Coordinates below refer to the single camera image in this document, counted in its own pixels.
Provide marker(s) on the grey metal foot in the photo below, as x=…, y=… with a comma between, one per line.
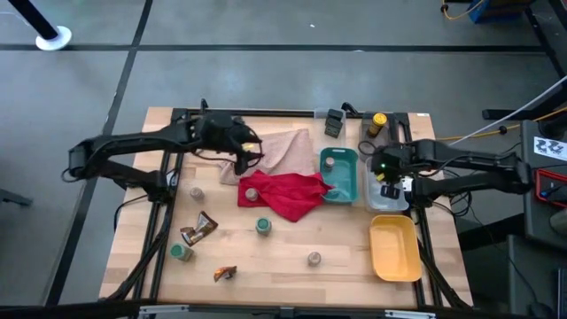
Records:
x=15, y=198

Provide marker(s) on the black cabinet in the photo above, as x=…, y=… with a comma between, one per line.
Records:
x=529, y=212

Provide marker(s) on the black equipment stand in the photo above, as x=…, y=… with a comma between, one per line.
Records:
x=545, y=35

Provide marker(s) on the orange foil spice packet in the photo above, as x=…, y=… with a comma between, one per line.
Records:
x=225, y=272

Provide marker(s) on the pale grey plastic bin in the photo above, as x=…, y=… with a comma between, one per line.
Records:
x=376, y=201

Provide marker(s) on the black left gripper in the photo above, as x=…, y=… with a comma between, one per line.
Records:
x=221, y=133

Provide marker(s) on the yellow plastic bin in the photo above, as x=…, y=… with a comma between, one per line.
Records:
x=394, y=248

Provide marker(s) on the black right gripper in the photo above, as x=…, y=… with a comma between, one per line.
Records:
x=394, y=163

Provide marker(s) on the teal plastic bin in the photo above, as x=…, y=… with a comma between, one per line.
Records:
x=343, y=181

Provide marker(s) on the brown spice sachet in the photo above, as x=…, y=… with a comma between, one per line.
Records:
x=199, y=229

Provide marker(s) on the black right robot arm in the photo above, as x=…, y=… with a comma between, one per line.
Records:
x=469, y=159

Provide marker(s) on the green spice tin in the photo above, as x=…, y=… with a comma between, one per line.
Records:
x=335, y=117

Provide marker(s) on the black aluminium table frame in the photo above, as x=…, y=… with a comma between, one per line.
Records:
x=283, y=114

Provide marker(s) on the clear plastic bin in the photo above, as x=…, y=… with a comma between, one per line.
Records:
x=330, y=144

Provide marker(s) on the green-lid glass spice jar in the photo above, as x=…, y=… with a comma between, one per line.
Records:
x=263, y=226
x=180, y=251

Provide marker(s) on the black pole with white base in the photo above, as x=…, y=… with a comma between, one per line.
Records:
x=53, y=37

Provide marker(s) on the red cloth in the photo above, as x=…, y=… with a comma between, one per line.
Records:
x=288, y=197

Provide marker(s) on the white printed paper label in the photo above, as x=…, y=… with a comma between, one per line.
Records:
x=549, y=148

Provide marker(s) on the beige cloth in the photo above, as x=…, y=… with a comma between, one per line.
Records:
x=288, y=150

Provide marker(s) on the silver aluminium rail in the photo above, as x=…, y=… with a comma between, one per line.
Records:
x=164, y=309
x=409, y=314

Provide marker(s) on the dark grey spice tin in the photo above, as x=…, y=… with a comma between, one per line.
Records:
x=332, y=130

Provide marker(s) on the blue box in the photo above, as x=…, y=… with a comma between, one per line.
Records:
x=487, y=11

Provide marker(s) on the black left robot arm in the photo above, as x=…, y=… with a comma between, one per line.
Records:
x=133, y=142

